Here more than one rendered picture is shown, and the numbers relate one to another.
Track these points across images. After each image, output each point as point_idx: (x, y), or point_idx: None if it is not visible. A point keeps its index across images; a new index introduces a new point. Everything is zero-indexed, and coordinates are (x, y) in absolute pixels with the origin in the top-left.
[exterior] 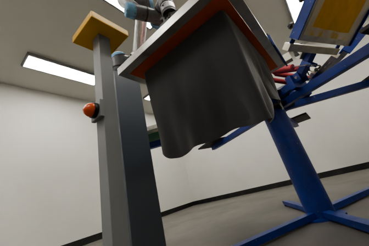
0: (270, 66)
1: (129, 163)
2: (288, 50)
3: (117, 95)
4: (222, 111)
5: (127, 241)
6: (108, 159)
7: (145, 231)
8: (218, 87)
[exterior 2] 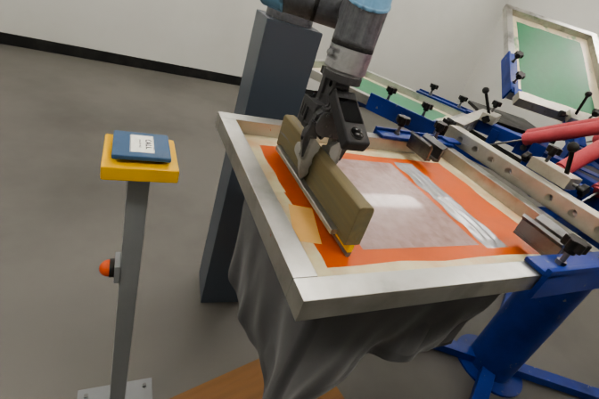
0: None
1: (236, 190)
2: None
3: (253, 79)
4: (265, 339)
5: (127, 357)
6: (118, 314)
7: (229, 255)
8: (274, 321)
